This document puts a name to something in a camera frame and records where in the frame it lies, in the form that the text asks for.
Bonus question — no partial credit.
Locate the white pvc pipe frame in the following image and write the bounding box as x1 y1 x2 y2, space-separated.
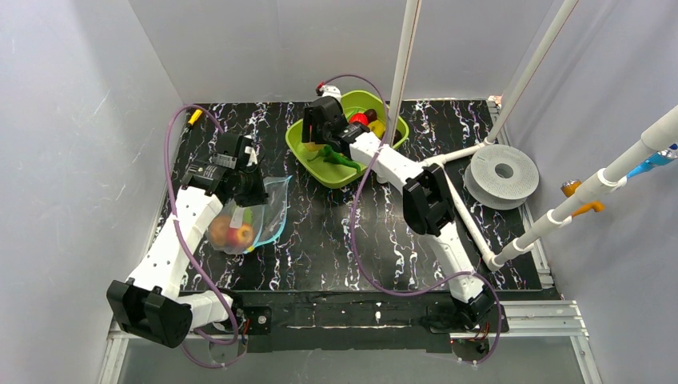
423 0 678 272

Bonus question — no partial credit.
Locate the light green pepper toy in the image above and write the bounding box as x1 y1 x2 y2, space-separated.
242 206 264 227

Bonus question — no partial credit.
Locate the orange clamp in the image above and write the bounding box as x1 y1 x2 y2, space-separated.
561 178 606 218

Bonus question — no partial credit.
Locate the aluminium rail frame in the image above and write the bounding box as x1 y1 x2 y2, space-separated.
99 298 601 383

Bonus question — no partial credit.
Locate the white centre pole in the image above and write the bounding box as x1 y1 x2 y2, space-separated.
383 0 422 144

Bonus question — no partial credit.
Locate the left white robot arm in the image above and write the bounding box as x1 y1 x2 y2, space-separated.
106 134 268 348

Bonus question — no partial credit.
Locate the red apple toy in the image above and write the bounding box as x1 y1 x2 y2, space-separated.
226 223 254 250

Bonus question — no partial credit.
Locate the blue handled tool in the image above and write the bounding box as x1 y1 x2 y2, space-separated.
626 143 677 179

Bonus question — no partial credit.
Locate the clear zip top bag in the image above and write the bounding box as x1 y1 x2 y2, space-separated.
206 176 291 255

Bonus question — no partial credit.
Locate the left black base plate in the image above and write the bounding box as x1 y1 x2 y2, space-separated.
209 306 273 336

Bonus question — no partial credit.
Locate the brown kiwi toy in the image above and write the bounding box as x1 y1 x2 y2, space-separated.
207 215 231 247

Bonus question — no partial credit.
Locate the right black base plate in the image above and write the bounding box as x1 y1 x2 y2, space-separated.
421 303 510 335

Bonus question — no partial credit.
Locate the green chili pepper toy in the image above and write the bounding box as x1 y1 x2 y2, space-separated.
308 145 361 172

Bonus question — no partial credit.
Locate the green plastic basket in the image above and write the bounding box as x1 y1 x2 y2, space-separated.
285 85 389 189

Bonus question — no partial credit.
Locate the red strawberry toy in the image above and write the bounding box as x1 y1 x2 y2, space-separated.
349 113 369 126

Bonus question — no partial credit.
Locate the grey filament spool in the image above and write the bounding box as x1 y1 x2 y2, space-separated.
464 144 540 210

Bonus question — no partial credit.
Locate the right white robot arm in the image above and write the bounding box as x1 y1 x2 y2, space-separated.
301 83 496 329

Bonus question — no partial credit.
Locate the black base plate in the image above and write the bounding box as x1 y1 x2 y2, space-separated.
421 303 510 335
209 306 273 336

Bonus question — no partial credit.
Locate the yellow handled screwdriver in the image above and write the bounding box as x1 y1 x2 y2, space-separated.
186 109 204 129

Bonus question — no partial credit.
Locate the dark purple plum toy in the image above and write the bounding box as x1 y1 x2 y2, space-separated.
364 109 378 123

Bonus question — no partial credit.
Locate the yellow ring fruit toy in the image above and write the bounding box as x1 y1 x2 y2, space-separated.
368 120 386 139

